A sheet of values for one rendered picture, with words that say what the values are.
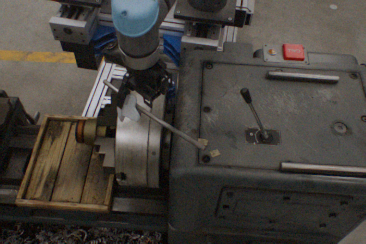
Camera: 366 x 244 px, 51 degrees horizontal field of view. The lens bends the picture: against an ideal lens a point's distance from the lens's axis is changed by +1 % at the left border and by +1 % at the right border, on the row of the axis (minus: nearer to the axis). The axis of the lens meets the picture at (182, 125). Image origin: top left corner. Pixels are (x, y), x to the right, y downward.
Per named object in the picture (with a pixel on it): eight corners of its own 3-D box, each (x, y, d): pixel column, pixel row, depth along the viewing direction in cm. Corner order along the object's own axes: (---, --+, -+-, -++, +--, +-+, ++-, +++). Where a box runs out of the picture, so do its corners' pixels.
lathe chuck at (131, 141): (159, 113, 141) (156, 65, 112) (150, 197, 128) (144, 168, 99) (135, 111, 141) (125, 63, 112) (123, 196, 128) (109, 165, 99)
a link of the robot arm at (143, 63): (109, 43, 70) (139, 16, 73) (113, 58, 74) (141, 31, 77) (140, 66, 68) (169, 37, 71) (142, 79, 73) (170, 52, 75)
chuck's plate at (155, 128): (169, 114, 141) (168, 66, 112) (160, 199, 128) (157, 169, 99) (159, 113, 141) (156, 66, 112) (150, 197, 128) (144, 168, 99)
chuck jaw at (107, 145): (132, 138, 116) (126, 171, 108) (133, 147, 120) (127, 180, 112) (95, 135, 116) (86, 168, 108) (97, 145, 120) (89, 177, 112)
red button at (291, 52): (300, 49, 120) (303, 44, 118) (303, 63, 117) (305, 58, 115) (281, 48, 120) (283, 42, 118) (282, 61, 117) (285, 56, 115)
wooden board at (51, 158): (125, 124, 148) (124, 119, 144) (109, 213, 127) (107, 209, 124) (47, 119, 148) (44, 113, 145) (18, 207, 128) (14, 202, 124)
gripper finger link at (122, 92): (117, 111, 84) (129, 79, 79) (111, 107, 85) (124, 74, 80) (130, 105, 88) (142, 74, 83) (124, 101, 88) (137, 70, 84)
